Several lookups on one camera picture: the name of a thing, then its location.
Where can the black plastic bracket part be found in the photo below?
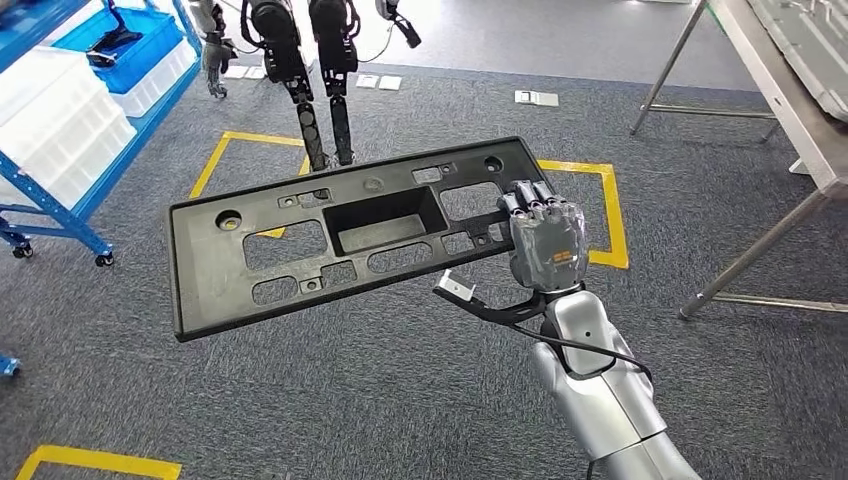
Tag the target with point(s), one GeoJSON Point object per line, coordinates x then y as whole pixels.
{"type": "Point", "coordinates": [116, 40]}

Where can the grey ribbed metal panel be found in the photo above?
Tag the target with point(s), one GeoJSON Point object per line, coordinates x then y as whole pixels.
{"type": "Point", "coordinates": [815, 46]}

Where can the silver floor socket plate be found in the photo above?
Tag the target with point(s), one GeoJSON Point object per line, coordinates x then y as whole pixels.
{"type": "Point", "coordinates": [245, 72]}
{"type": "Point", "coordinates": [378, 82]}
{"type": "Point", "coordinates": [536, 98]}

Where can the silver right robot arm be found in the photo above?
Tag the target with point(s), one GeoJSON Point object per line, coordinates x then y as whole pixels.
{"type": "Point", "coordinates": [596, 397]}

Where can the steel table with legs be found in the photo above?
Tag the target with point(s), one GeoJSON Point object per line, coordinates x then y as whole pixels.
{"type": "Point", "coordinates": [782, 99]}

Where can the blue plastic crate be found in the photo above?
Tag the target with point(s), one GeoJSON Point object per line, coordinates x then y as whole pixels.
{"type": "Point", "coordinates": [146, 46]}

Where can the yellow floor tape square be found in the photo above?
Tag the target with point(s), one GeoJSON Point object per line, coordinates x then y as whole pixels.
{"type": "Point", "coordinates": [99, 459]}
{"type": "Point", "coordinates": [613, 218]}

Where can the black plastic panel part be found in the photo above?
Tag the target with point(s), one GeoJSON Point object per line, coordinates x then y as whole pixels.
{"type": "Point", "coordinates": [205, 285]}

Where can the standing black humanoid robot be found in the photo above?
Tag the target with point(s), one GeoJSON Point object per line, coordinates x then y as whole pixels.
{"type": "Point", "coordinates": [310, 126]}

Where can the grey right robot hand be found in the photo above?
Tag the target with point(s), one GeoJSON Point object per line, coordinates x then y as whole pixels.
{"type": "Point", "coordinates": [550, 245]}

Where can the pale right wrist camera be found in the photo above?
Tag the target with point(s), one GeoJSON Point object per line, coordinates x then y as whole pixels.
{"type": "Point", "coordinates": [458, 286]}

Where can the black right camera bracket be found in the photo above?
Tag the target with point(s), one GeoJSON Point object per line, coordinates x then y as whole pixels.
{"type": "Point", "coordinates": [484, 311]}

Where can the white plastic crate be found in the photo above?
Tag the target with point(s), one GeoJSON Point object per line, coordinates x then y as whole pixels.
{"type": "Point", "coordinates": [166, 79]}
{"type": "Point", "coordinates": [46, 99]}
{"type": "Point", "coordinates": [86, 169]}

